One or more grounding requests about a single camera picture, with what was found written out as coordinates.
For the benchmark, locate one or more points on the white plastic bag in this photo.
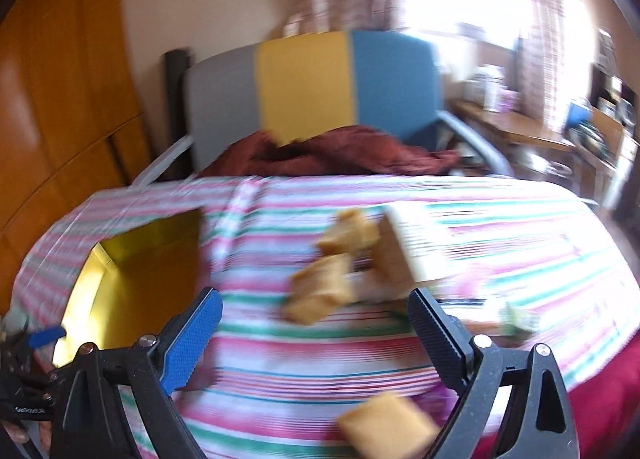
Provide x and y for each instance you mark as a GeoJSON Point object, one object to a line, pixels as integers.
{"type": "Point", "coordinates": [545, 163]}

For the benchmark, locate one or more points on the person's left hand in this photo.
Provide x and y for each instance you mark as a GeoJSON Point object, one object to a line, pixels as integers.
{"type": "Point", "coordinates": [17, 434]}

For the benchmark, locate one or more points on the brown cardboard box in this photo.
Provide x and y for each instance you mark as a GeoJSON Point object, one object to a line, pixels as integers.
{"type": "Point", "coordinates": [609, 126]}

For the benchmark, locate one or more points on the green yellow snack packet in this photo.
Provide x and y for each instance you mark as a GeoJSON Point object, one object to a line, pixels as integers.
{"type": "Point", "coordinates": [520, 323]}

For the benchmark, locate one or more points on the grey yellow blue chair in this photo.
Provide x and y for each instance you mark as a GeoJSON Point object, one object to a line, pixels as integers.
{"type": "Point", "coordinates": [305, 84]}

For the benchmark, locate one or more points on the small pink box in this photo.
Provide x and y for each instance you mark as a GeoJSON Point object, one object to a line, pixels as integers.
{"type": "Point", "coordinates": [511, 101]}

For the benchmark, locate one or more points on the blue round object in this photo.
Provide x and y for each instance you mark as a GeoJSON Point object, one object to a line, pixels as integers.
{"type": "Point", "coordinates": [580, 115]}

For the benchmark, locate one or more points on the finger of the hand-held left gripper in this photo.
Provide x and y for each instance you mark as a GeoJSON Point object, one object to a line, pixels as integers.
{"type": "Point", "coordinates": [47, 337]}

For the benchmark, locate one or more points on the brown red jacket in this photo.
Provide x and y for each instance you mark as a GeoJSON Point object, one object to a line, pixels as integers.
{"type": "Point", "coordinates": [350, 154]}

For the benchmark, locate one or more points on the white box with dark print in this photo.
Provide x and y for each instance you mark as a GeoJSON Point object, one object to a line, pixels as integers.
{"type": "Point", "coordinates": [487, 86]}

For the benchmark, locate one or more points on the striped tablecloth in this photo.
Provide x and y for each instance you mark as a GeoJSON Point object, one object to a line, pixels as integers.
{"type": "Point", "coordinates": [300, 364]}

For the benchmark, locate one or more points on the pale round object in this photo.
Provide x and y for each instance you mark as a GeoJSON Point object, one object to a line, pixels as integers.
{"type": "Point", "coordinates": [15, 321]}

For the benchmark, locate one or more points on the gold tin box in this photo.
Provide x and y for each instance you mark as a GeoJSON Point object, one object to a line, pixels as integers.
{"type": "Point", "coordinates": [135, 259]}

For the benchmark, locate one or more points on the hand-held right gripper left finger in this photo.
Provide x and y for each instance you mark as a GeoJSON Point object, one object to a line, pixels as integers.
{"type": "Point", "coordinates": [192, 339]}

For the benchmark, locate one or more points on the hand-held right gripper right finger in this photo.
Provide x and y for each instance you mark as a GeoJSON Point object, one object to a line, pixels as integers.
{"type": "Point", "coordinates": [440, 339]}

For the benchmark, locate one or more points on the cream cardboard box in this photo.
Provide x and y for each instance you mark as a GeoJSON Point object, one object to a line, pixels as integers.
{"type": "Point", "coordinates": [400, 259]}

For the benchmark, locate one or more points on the wooden desk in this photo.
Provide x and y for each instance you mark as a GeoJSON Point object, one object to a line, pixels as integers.
{"type": "Point", "coordinates": [510, 131]}

